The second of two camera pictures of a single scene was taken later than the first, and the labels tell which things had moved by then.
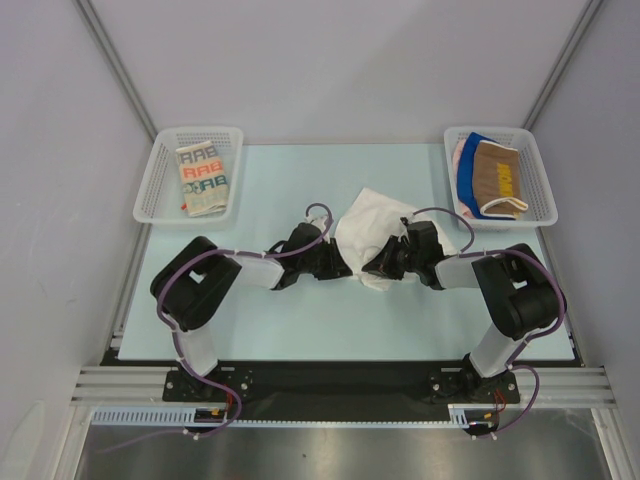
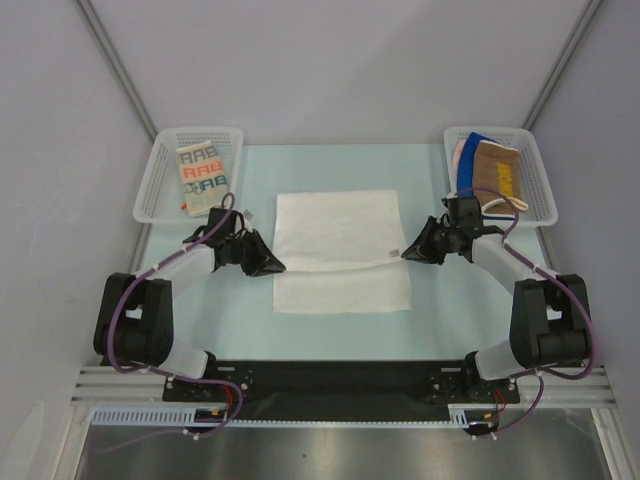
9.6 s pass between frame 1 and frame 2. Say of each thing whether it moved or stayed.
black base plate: stayed
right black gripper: moved
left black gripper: moved
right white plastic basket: stayed
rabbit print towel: stayed
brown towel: stayed
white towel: moved
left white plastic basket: stayed
